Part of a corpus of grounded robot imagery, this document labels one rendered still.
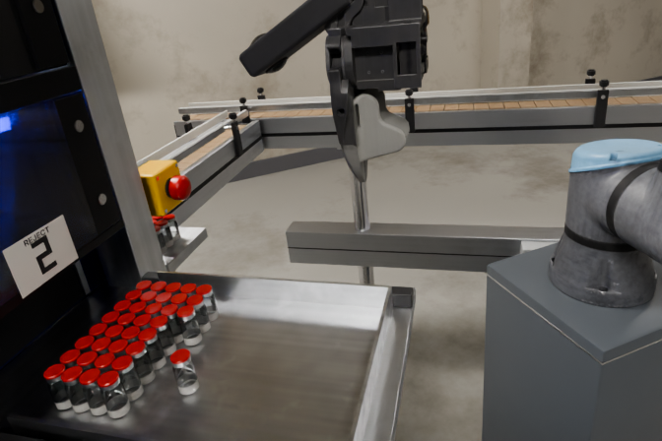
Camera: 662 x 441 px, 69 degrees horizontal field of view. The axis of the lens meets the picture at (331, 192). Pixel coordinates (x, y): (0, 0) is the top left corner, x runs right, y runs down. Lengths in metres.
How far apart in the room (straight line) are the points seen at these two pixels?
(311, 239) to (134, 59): 2.21
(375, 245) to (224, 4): 2.34
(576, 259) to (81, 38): 0.76
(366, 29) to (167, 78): 3.10
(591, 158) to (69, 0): 0.71
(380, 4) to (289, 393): 0.39
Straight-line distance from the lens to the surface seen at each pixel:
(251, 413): 0.54
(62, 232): 0.66
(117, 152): 0.73
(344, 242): 1.53
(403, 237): 1.49
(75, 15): 0.70
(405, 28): 0.41
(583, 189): 0.78
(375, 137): 0.45
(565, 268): 0.84
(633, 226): 0.72
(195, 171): 1.10
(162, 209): 0.80
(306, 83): 3.64
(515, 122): 1.32
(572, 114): 1.34
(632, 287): 0.84
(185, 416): 0.56
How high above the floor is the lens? 1.27
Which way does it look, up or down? 23 degrees down
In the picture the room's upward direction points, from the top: 6 degrees counter-clockwise
